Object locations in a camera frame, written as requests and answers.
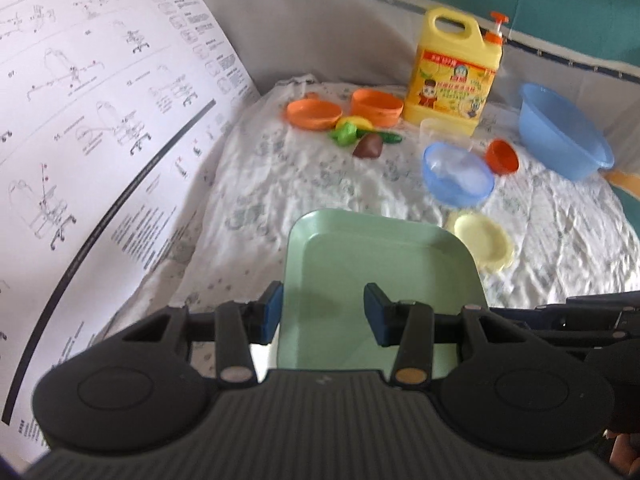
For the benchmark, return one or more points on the large blue basin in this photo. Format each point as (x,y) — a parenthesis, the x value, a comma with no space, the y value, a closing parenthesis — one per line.
(560,135)

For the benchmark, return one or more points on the person's right hand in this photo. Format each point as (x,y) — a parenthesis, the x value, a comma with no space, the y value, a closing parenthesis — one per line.
(625,455)

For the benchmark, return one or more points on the brown toy vegetable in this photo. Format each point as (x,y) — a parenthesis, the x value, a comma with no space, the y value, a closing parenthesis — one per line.
(369,146)

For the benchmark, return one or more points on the pale yellow flower plate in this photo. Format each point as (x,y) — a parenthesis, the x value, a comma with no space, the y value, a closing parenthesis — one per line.
(482,240)

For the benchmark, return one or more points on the white printed cloth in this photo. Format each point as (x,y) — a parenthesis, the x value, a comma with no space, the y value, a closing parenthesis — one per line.
(300,185)

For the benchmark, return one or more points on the green toy vegetable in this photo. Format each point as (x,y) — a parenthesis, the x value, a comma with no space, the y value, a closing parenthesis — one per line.
(344,135)

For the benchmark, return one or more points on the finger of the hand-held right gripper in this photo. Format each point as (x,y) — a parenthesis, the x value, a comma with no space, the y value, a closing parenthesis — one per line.
(575,317)

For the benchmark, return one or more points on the green square plate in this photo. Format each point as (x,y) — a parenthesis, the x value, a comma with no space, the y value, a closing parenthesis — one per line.
(350,255)

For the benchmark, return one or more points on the yellow toy fruit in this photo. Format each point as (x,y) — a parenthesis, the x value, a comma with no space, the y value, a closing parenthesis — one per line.
(355,122)

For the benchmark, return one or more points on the dark green toy cucumber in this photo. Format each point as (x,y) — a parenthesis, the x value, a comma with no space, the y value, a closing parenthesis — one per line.
(390,137)

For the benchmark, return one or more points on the orange round container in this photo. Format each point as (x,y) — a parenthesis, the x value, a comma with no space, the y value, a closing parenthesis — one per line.
(377,107)

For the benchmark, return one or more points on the teal and white blanket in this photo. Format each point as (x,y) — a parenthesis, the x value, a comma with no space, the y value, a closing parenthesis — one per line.
(350,25)

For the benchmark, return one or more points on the yellow detergent jug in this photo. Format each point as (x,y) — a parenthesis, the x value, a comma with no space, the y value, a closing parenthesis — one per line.
(450,85)

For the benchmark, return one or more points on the orange plate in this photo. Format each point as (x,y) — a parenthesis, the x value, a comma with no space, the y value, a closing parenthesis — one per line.
(312,112)

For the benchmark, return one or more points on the clear plastic cup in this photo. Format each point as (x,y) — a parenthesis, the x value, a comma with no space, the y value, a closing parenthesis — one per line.
(440,130)

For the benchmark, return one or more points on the white instruction sheet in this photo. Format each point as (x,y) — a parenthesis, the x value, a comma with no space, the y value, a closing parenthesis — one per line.
(100,135)

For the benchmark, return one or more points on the small blue bowl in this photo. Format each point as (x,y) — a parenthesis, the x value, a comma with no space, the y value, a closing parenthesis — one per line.
(457,180)

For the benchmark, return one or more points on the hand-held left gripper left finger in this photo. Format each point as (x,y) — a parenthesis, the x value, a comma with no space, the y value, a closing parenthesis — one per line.
(272,312)

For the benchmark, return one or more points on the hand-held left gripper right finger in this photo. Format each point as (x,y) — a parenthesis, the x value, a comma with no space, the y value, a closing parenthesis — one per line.
(375,312)

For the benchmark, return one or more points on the small orange bowl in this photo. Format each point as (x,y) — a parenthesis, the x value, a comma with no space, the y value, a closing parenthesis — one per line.
(502,157)

